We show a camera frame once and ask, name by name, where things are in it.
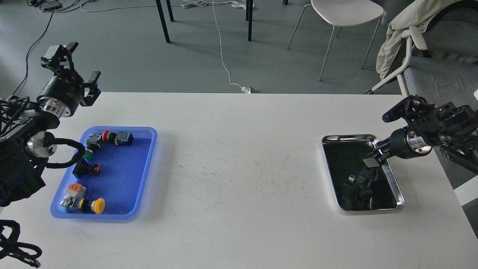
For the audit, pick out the steel metal tray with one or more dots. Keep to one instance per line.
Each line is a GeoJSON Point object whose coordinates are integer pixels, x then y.
{"type": "Point", "coordinates": [359, 189]}

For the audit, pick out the blue plastic tray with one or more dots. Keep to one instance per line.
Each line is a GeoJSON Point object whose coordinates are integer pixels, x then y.
{"type": "Point", "coordinates": [121, 181]}

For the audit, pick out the white power adapter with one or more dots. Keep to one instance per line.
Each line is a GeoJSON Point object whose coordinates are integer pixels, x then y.
{"type": "Point", "coordinates": [249, 90]}

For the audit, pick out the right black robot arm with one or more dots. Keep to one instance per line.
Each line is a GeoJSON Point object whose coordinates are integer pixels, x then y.
{"type": "Point", "coordinates": [451, 129]}

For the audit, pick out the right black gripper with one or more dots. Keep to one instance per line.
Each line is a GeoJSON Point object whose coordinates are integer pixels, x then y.
{"type": "Point", "coordinates": [403, 143]}

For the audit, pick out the orange grey contact block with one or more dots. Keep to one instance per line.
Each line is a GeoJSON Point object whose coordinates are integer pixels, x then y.
{"type": "Point", "coordinates": [75, 190]}

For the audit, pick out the black switch contact block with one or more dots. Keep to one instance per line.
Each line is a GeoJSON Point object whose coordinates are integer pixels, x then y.
{"type": "Point", "coordinates": [123, 138]}

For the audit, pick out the green push button switch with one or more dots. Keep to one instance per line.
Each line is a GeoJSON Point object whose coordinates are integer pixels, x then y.
{"type": "Point", "coordinates": [94, 142]}

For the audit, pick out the black selector switch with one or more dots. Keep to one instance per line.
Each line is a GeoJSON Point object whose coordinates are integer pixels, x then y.
{"type": "Point", "coordinates": [83, 168]}

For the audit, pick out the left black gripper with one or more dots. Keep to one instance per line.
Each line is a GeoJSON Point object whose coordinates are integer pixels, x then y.
{"type": "Point", "coordinates": [66, 86]}

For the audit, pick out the white chair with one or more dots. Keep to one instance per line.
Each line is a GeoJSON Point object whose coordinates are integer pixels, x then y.
{"type": "Point", "coordinates": [344, 13]}

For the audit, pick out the yellow mushroom push button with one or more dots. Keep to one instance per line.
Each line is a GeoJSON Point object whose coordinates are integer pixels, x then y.
{"type": "Point", "coordinates": [84, 205]}

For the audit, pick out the beige jacket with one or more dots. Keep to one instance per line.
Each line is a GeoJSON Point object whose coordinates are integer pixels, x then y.
{"type": "Point", "coordinates": [419, 14]}

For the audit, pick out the red emergency stop button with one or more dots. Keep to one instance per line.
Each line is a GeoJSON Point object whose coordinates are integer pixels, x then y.
{"type": "Point", "coordinates": [108, 136]}

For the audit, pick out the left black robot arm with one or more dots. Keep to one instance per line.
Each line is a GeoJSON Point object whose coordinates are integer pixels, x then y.
{"type": "Point", "coordinates": [27, 147]}

